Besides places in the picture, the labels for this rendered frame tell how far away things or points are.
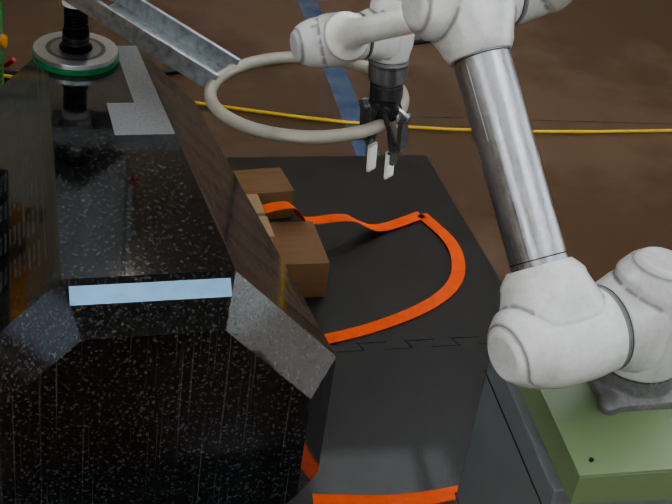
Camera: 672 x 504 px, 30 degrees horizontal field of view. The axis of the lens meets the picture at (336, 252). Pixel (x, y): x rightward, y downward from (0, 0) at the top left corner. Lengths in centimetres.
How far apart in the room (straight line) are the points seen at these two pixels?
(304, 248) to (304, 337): 125
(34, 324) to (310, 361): 58
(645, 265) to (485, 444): 56
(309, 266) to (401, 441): 69
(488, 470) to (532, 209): 63
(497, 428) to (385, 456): 94
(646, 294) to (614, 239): 238
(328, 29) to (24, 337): 88
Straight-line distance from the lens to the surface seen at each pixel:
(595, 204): 475
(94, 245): 257
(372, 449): 340
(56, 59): 325
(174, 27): 319
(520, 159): 214
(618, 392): 232
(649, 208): 482
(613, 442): 225
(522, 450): 236
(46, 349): 250
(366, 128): 284
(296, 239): 393
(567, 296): 211
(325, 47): 266
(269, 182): 425
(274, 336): 259
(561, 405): 229
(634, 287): 219
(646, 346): 221
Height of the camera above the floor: 227
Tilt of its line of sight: 33 degrees down
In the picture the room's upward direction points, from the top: 9 degrees clockwise
